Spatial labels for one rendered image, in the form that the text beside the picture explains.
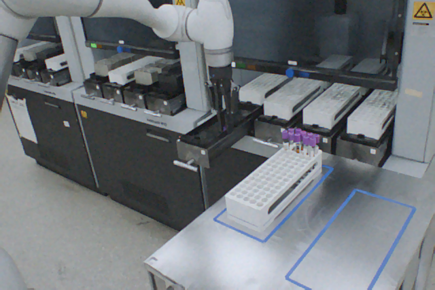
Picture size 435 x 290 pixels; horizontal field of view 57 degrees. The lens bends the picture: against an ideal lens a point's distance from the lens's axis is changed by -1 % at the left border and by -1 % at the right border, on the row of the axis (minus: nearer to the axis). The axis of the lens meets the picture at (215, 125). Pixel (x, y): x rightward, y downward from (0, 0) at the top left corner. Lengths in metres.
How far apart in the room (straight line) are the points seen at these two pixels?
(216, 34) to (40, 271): 1.54
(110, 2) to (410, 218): 0.80
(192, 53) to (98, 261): 1.16
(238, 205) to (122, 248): 1.37
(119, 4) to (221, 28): 0.38
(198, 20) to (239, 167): 0.63
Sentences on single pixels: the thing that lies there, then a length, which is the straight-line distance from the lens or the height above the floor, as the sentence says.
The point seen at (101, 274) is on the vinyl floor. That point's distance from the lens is 2.13.
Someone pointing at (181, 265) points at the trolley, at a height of 0.82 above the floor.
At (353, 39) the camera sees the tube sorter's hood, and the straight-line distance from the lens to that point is 1.28.
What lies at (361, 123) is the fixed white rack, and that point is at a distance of 1.31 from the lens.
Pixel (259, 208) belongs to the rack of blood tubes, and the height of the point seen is 0.88.
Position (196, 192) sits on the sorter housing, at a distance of 1.85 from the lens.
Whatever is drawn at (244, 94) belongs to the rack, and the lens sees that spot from 1.57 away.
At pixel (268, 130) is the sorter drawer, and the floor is 0.78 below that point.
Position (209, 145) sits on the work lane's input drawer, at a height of 0.81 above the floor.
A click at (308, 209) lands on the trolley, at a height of 0.82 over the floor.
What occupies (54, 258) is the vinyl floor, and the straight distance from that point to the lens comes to 2.33.
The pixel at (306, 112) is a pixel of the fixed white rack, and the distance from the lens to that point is 1.37.
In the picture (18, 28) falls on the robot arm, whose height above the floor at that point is 1.29.
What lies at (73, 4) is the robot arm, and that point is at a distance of 0.86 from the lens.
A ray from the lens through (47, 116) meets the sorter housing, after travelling 2.63.
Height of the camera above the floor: 1.44
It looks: 26 degrees down
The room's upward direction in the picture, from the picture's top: 6 degrees counter-clockwise
